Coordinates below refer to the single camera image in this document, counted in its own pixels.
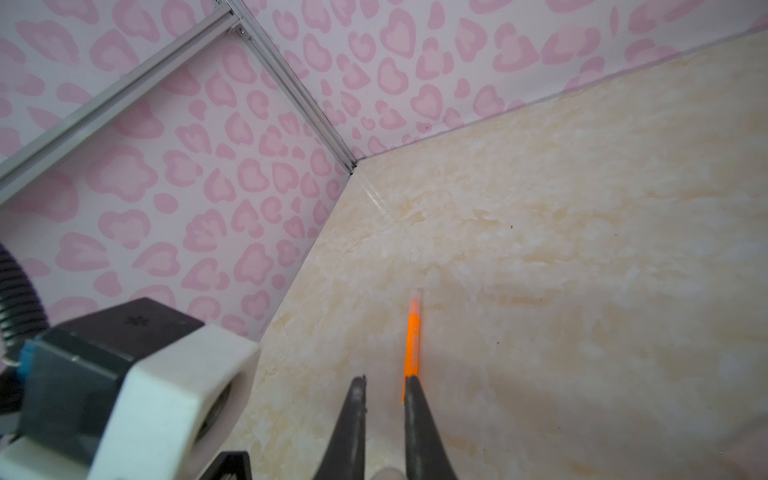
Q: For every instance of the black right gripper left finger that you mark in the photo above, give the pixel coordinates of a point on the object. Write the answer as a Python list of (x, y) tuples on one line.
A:
[(344, 457)]

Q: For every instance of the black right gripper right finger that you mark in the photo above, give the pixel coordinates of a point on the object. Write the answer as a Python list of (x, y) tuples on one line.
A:
[(425, 455)]

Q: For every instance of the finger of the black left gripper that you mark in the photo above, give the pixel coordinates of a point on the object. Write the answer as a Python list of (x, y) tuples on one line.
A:
[(229, 465)]

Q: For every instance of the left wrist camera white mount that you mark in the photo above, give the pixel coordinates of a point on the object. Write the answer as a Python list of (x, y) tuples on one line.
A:
[(136, 391)]

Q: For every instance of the aluminium diagonal frame bar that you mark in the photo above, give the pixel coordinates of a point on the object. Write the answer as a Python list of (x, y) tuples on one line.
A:
[(50, 148)]

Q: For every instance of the aluminium corner frame post left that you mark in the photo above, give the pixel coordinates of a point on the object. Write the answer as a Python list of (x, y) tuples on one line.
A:
[(257, 39)]

